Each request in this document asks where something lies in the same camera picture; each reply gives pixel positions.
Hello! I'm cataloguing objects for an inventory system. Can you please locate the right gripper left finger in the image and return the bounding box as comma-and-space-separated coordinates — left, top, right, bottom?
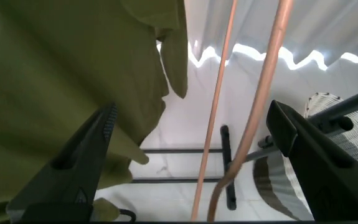
6, 104, 119, 222

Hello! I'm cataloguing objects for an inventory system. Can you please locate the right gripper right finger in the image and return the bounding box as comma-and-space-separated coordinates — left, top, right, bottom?
265, 99, 358, 222

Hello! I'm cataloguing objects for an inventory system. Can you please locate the green shirt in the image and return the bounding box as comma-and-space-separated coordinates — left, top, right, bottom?
0, 0, 189, 222

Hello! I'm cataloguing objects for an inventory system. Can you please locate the black clothes rack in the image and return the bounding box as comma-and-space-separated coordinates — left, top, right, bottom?
131, 83, 358, 211

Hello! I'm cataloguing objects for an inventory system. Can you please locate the pink clothes hanger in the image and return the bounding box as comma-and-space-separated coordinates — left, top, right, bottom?
190, 0, 295, 222

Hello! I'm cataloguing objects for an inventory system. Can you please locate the white curtain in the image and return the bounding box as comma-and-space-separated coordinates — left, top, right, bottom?
183, 0, 358, 72

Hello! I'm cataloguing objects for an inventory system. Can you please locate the black cable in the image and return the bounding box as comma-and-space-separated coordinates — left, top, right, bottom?
118, 208, 137, 222

